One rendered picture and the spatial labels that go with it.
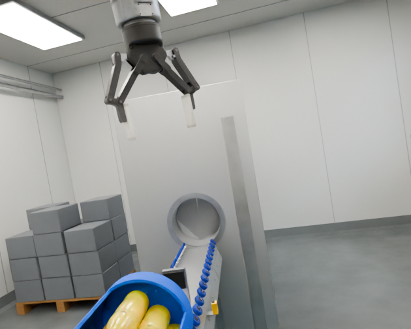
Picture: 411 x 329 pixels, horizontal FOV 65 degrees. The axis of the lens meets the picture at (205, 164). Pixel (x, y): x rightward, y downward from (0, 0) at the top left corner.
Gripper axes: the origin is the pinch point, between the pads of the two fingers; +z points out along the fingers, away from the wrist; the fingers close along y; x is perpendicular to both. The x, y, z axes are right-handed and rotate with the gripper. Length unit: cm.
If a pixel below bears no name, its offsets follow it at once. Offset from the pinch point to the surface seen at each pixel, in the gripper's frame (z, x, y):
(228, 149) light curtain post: 15, 59, 55
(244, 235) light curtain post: 55, 56, 53
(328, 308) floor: 186, 129, 176
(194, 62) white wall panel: -94, 404, 258
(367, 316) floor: 185, 97, 186
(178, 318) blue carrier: 56, 24, 2
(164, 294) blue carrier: 48, 26, 1
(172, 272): 60, 62, 18
